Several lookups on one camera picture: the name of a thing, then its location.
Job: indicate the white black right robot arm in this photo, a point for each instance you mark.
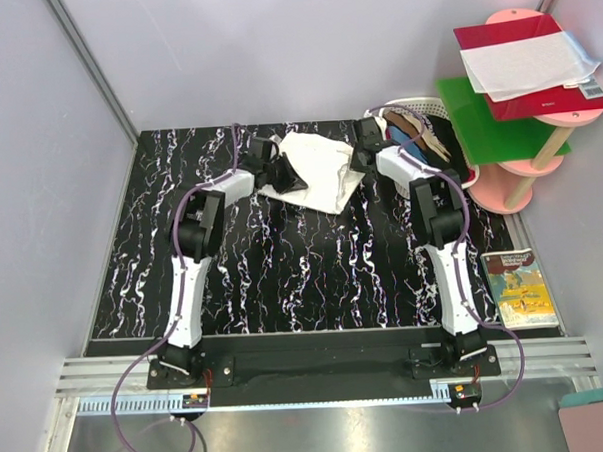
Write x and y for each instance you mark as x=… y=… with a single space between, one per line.
x=439 y=216

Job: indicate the red plastic folder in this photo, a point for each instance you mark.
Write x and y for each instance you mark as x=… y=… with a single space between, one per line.
x=570 y=97

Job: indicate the green plastic sheet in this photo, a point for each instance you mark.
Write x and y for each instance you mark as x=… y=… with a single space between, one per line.
x=484 y=139

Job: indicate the pink two-tier stand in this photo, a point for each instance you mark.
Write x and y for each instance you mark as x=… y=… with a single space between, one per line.
x=506 y=187

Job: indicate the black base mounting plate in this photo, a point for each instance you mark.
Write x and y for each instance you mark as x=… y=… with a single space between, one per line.
x=418 y=362

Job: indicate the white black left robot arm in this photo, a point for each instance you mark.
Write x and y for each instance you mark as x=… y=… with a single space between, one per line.
x=196 y=232

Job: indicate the white perforated plastic basket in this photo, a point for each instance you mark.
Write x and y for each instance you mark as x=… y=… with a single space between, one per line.
x=395 y=162

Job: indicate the black printed t-shirt in basket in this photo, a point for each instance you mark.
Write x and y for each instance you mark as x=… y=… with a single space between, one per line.
x=431 y=141

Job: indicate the white mesh cloth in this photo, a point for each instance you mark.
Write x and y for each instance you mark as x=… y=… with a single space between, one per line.
x=509 y=70

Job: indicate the white daisy print t-shirt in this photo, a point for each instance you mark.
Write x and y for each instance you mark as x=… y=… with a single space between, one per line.
x=324 y=164

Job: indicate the pink board corner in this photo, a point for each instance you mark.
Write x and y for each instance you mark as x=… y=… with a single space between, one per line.
x=583 y=427

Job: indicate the teal cloth edge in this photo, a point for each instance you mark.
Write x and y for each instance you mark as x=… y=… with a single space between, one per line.
x=583 y=398

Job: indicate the yellow illustrated paperback book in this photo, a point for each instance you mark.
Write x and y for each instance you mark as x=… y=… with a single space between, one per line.
x=519 y=290

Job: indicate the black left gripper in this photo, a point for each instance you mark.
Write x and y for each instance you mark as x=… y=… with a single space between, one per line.
x=292 y=180

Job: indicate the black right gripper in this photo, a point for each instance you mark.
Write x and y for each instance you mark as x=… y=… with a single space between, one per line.
x=354 y=164

